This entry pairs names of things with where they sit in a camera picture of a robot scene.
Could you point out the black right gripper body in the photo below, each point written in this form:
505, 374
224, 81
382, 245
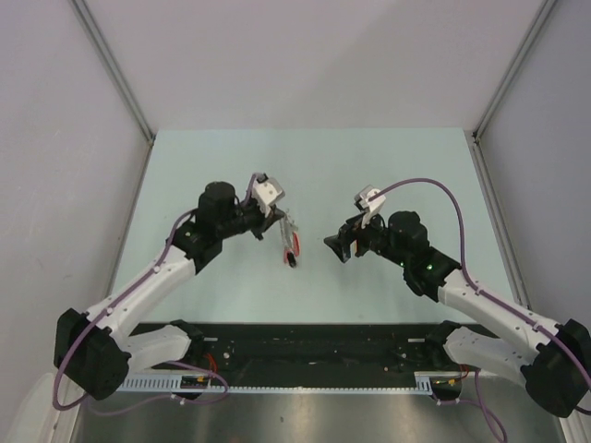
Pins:
372, 238

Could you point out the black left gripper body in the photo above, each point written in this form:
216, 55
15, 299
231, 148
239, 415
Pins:
247, 218

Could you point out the white slotted cable duct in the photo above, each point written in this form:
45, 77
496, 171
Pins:
311, 378

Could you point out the keyring bunch with chain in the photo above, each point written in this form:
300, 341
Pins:
287, 227

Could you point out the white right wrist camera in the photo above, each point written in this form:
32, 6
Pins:
369, 202

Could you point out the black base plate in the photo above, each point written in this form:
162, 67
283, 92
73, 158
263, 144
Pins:
235, 346

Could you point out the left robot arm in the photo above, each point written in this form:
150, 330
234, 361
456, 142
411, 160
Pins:
97, 348

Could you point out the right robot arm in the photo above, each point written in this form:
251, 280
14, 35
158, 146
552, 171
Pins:
549, 359

